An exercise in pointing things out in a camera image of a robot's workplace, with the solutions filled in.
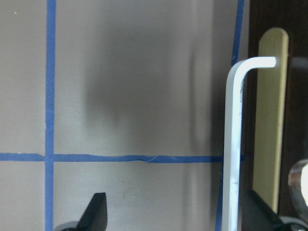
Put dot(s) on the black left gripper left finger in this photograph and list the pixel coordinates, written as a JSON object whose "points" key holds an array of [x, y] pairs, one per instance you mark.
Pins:
{"points": [[95, 217]]}

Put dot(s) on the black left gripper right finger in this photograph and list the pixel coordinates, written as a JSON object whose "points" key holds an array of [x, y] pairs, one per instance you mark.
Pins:
{"points": [[257, 215]]}

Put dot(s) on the light wood drawer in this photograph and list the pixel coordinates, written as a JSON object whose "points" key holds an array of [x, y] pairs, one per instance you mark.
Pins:
{"points": [[270, 102]]}

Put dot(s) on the dark wooden drawer cabinet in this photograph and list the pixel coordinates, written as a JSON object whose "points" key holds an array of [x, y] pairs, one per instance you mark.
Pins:
{"points": [[291, 16]]}

